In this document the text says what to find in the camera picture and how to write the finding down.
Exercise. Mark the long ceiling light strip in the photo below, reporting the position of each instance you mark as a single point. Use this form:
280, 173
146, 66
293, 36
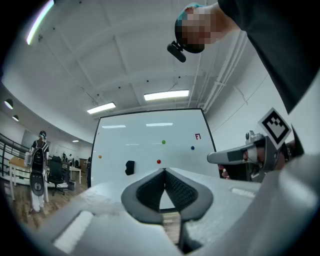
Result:
37, 25

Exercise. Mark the person's head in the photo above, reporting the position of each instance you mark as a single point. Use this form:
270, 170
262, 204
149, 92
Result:
197, 30

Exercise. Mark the white ceiling pipes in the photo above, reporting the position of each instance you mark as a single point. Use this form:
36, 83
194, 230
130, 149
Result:
220, 83

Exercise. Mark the white table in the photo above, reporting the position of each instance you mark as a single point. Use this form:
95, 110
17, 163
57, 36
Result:
75, 169

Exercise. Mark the black pendant lamp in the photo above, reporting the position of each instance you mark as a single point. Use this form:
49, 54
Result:
15, 118
9, 103

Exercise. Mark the black whiteboard eraser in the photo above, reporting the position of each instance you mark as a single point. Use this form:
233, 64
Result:
130, 168

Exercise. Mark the black office chair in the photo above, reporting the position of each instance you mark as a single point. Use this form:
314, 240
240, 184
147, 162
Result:
56, 170

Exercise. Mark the rectangular ceiling light panel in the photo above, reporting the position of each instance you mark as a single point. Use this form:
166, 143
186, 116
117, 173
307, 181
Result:
166, 95
101, 108

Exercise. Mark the person's black shirt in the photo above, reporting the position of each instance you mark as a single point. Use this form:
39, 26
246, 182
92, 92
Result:
280, 50

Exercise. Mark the black metal railing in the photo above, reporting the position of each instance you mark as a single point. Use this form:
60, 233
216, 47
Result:
10, 145

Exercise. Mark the black head-mounted camera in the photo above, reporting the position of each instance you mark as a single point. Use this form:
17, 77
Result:
176, 52

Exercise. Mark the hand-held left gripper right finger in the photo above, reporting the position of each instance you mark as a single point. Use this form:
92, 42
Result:
205, 200

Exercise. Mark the grey trash bin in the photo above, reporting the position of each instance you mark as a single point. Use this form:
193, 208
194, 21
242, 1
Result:
71, 185

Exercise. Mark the wooden desk with white legs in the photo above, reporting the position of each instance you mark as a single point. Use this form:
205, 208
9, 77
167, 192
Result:
17, 161

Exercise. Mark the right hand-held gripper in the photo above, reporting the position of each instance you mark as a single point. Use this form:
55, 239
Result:
272, 155

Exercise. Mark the black-framed whiteboard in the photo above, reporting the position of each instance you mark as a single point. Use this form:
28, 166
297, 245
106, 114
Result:
150, 130

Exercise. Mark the brown wooden cabinet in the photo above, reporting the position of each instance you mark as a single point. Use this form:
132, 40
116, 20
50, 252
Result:
83, 164

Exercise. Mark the person's right hand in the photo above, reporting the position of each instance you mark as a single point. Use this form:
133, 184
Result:
224, 172

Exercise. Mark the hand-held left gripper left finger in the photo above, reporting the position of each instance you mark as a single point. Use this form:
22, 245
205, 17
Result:
130, 200

